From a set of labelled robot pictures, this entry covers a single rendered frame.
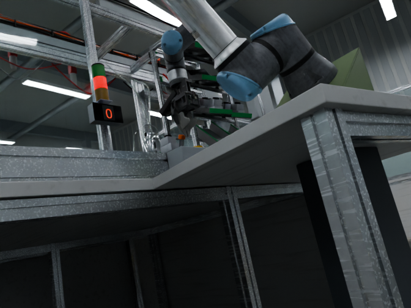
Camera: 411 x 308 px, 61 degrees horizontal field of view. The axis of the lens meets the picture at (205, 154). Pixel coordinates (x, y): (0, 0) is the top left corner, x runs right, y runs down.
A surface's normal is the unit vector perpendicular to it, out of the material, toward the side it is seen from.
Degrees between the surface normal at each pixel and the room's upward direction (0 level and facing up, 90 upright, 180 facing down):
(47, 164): 90
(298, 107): 90
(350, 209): 90
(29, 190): 90
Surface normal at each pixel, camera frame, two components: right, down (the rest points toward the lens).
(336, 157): -0.81, 0.03
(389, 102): 0.55, -0.30
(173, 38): 0.01, -0.23
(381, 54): -0.57, -0.07
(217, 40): -0.12, 0.33
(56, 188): 0.71, -0.30
